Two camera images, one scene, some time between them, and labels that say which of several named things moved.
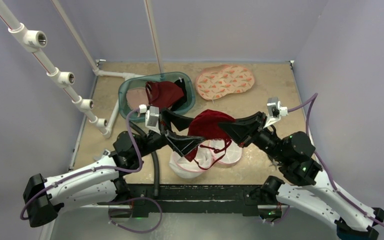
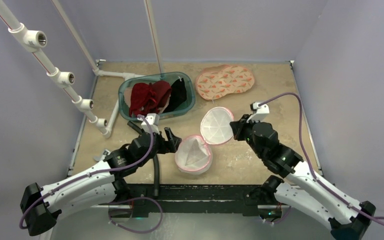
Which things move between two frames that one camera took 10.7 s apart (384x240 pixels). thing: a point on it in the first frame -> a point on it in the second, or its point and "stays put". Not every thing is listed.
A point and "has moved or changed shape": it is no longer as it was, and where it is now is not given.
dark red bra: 163,94 has moved or changed shape
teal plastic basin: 139,81 stays put
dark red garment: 206,125 -> 147,99
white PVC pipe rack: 31,40 stays put
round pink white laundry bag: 215,151 has moved or changed shape
